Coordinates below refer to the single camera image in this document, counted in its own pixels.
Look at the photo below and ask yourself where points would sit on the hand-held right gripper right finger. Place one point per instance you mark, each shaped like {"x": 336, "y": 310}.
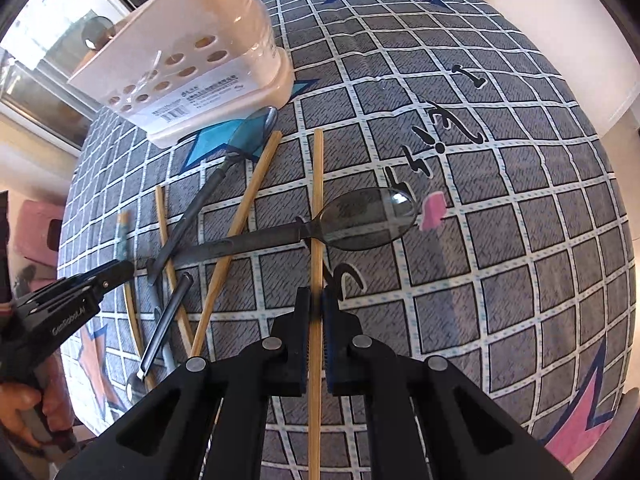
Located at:
{"x": 328, "y": 320}

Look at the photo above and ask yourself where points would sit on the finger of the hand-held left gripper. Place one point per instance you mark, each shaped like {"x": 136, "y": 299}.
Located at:
{"x": 107, "y": 275}

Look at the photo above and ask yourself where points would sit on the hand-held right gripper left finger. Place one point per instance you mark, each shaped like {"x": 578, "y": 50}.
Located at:
{"x": 303, "y": 320}

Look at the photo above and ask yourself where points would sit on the blue patterned wooden chopstick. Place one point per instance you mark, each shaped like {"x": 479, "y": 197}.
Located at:
{"x": 123, "y": 235}

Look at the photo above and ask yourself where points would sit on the all-metal spoon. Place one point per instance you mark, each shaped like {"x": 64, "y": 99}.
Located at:
{"x": 134, "y": 386}

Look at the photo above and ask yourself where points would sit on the beige plastic utensil holder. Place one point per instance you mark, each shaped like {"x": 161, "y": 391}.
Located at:
{"x": 200, "y": 25}

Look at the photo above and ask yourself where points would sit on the person's left hand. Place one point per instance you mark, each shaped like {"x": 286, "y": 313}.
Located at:
{"x": 17, "y": 407}

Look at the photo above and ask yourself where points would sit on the pink sticker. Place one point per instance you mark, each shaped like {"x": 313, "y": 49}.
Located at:
{"x": 432, "y": 212}

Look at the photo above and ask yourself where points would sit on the grey checked tablecloth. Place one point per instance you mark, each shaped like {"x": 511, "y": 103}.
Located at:
{"x": 500, "y": 285}

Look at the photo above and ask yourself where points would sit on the glass sliding door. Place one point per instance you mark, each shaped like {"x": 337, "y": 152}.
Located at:
{"x": 45, "y": 50}

